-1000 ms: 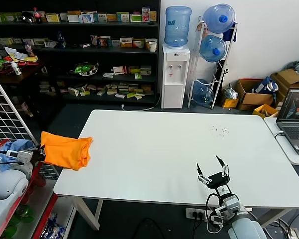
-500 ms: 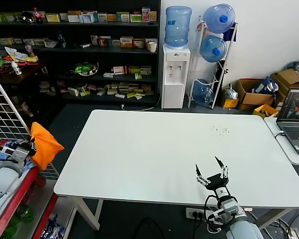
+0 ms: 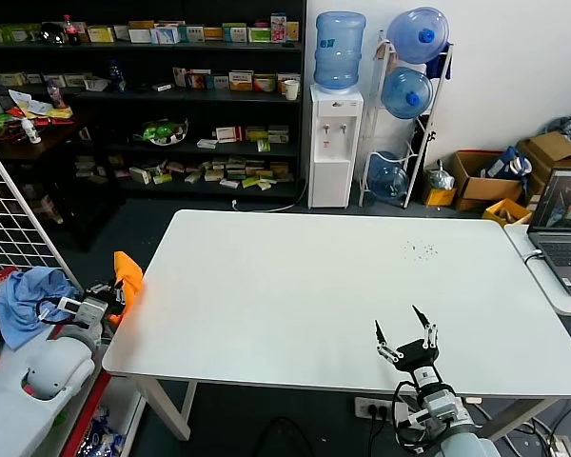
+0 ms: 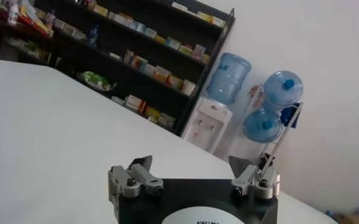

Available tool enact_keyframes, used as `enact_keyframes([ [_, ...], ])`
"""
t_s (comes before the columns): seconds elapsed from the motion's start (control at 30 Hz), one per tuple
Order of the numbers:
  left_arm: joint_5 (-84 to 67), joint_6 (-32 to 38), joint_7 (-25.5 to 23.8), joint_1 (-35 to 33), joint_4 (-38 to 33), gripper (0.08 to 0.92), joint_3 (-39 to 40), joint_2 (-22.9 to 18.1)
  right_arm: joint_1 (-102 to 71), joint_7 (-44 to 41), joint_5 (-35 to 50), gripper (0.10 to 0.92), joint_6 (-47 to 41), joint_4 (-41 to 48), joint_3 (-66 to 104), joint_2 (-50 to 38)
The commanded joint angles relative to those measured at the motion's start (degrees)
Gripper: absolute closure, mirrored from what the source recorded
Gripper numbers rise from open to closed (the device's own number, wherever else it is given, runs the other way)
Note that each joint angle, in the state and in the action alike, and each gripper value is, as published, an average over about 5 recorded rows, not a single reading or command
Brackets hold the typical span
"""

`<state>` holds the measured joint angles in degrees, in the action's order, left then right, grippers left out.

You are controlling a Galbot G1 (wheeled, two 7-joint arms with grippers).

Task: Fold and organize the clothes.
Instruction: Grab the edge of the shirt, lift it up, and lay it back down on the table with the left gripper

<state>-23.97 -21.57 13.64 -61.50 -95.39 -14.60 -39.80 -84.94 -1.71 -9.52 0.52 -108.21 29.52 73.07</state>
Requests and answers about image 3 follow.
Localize cardboard box with red rim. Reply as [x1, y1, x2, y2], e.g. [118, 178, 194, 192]
[449, 149, 524, 211]

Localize silver foil bag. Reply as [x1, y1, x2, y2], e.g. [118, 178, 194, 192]
[427, 159, 456, 189]

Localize white water dispenser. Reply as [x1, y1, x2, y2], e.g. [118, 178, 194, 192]
[308, 84, 365, 209]

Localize bowl with green fruit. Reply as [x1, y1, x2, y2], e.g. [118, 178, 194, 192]
[132, 118, 190, 147]

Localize white metal jug rack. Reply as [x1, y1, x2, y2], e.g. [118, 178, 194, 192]
[359, 29, 456, 209]

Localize dark blue hanging cloth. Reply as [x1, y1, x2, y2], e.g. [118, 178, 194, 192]
[427, 42, 456, 82]

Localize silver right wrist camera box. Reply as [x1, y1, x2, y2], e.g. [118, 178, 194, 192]
[408, 387, 468, 429]

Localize black shelving unit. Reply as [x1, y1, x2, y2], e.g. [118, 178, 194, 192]
[0, 0, 308, 201]

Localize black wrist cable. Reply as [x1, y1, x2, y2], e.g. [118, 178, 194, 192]
[34, 297, 77, 328]
[391, 379, 428, 449]

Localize small white bottle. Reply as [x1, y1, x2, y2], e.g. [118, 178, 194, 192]
[21, 116, 43, 146]

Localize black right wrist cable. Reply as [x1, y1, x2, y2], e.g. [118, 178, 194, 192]
[391, 379, 428, 449]

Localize yellow orange medicine box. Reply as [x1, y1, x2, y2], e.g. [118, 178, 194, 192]
[227, 70, 255, 91]

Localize blue water jug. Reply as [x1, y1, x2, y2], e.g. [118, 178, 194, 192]
[365, 150, 410, 201]
[312, 11, 366, 92]
[386, 6, 451, 66]
[380, 66, 434, 120]

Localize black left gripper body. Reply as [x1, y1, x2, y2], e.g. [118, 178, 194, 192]
[86, 283, 125, 316]

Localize light blue crumpled cloth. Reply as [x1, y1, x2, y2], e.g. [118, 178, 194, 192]
[0, 266, 80, 352]

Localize shiny dark round bowl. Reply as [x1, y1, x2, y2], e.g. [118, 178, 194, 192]
[40, 22, 67, 47]

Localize yellow white paper packets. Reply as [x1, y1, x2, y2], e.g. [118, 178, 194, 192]
[8, 89, 73, 120]

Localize tall pink blue box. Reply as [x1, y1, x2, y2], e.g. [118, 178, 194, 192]
[270, 13, 287, 44]

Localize blue white medicine box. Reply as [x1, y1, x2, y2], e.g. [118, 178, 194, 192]
[150, 26, 180, 46]

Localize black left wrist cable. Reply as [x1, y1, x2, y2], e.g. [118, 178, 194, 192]
[34, 297, 77, 328]

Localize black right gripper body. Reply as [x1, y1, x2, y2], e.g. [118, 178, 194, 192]
[392, 338, 443, 388]

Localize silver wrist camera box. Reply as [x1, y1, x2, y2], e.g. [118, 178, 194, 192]
[56, 295, 111, 330]
[408, 387, 468, 429]

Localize large white table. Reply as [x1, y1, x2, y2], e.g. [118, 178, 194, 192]
[102, 209, 571, 442]

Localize red white medicine box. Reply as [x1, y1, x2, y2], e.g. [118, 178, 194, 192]
[213, 126, 243, 144]

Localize small yellow open box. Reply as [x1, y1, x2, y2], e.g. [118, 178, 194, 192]
[482, 198, 533, 228]

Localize orange t-shirt with white print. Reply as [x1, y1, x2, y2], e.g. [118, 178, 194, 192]
[112, 250, 147, 325]

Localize blue drink bottle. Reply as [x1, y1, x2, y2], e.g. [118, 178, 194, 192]
[107, 59, 126, 94]

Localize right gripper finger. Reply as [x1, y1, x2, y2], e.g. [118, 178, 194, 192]
[411, 304, 440, 352]
[373, 319, 405, 367]

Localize white floor cable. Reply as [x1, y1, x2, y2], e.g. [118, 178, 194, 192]
[231, 178, 310, 213]

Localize dark wooden table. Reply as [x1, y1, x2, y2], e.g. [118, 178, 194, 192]
[0, 113, 125, 253]

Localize cola bottle red label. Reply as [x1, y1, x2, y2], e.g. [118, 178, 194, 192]
[62, 13, 78, 47]

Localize yellow carton box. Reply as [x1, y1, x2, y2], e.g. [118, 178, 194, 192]
[423, 185, 458, 209]

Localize blue bag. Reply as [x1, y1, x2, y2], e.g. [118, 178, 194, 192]
[482, 145, 533, 180]

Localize white power strip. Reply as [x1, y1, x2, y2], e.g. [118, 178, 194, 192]
[354, 396, 410, 423]

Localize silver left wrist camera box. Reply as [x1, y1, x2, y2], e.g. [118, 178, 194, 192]
[56, 295, 111, 330]

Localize white wire grid panel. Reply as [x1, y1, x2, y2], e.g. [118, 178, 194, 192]
[0, 130, 115, 344]

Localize red white shelf cart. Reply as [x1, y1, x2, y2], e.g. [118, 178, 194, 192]
[0, 299, 147, 457]

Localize grey open laptop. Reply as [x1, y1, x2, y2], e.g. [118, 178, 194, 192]
[526, 167, 571, 297]

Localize plain brown cardboard box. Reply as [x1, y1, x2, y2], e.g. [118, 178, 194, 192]
[516, 131, 571, 191]

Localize purple drink bottle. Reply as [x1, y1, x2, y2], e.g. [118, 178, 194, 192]
[46, 78, 67, 109]

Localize blue snack package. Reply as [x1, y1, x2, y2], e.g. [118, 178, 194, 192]
[78, 407, 125, 457]

